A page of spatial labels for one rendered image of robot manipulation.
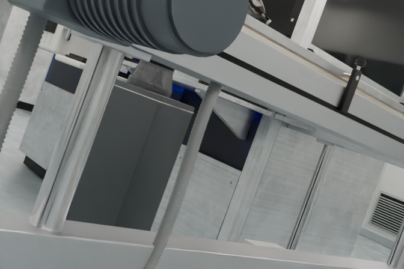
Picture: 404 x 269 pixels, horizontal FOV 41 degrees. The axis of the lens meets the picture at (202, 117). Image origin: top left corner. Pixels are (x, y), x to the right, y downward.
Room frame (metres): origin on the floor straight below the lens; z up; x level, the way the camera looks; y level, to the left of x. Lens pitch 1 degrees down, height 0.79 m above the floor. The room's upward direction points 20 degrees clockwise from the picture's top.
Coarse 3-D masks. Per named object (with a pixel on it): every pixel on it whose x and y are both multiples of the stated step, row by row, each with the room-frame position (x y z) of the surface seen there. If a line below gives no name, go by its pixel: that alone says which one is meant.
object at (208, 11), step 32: (32, 0) 0.57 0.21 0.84; (64, 0) 0.57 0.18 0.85; (96, 0) 0.52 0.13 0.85; (128, 0) 0.47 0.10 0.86; (160, 0) 0.44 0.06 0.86; (192, 0) 0.45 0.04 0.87; (224, 0) 0.47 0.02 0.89; (96, 32) 0.58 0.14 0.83; (128, 32) 0.50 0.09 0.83; (160, 32) 0.46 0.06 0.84; (192, 32) 0.46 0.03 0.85; (224, 32) 0.48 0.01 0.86
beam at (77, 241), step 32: (0, 224) 0.74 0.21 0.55; (64, 224) 0.84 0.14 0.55; (96, 224) 0.90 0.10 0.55; (0, 256) 0.72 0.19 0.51; (32, 256) 0.76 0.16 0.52; (64, 256) 0.79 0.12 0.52; (96, 256) 0.83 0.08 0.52; (128, 256) 0.87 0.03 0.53; (192, 256) 0.96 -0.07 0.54; (224, 256) 1.02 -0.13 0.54; (256, 256) 1.09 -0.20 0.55; (288, 256) 1.20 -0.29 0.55; (320, 256) 1.34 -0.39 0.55
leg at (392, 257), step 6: (402, 222) 1.58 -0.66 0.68; (402, 228) 1.57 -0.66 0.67; (402, 234) 1.57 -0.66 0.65; (396, 240) 1.58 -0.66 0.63; (402, 240) 1.56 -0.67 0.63; (396, 246) 1.57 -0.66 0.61; (402, 246) 1.56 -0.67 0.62; (396, 252) 1.57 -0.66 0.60; (402, 252) 1.56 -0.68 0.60; (390, 258) 1.58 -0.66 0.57; (396, 258) 1.56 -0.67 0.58; (402, 258) 1.56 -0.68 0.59; (390, 264) 1.57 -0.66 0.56; (396, 264) 1.56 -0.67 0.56; (402, 264) 1.56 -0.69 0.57
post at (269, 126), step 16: (320, 0) 2.26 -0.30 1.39; (304, 16) 2.26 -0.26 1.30; (320, 16) 2.29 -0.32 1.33; (304, 32) 2.24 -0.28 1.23; (272, 112) 2.25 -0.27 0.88; (272, 128) 2.26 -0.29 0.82; (256, 144) 2.27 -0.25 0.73; (272, 144) 2.28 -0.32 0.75; (256, 160) 2.25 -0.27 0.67; (240, 176) 2.28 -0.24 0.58; (256, 176) 2.26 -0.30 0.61; (240, 192) 2.26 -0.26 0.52; (240, 208) 2.25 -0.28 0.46; (224, 224) 2.28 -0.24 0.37; (240, 224) 2.27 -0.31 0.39; (224, 240) 2.26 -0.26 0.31
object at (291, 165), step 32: (64, 96) 3.49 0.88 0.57; (32, 128) 3.69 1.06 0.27; (288, 128) 2.32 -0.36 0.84; (288, 160) 2.38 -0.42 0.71; (352, 160) 2.71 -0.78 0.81; (192, 192) 2.46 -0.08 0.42; (224, 192) 2.32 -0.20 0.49; (256, 192) 2.29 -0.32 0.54; (288, 192) 2.43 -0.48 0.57; (320, 192) 2.60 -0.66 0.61; (352, 192) 2.78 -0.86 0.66; (160, 224) 2.56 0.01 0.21; (192, 224) 2.41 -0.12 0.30; (256, 224) 2.34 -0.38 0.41; (288, 224) 2.49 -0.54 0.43; (320, 224) 2.66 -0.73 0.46; (352, 224) 2.86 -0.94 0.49
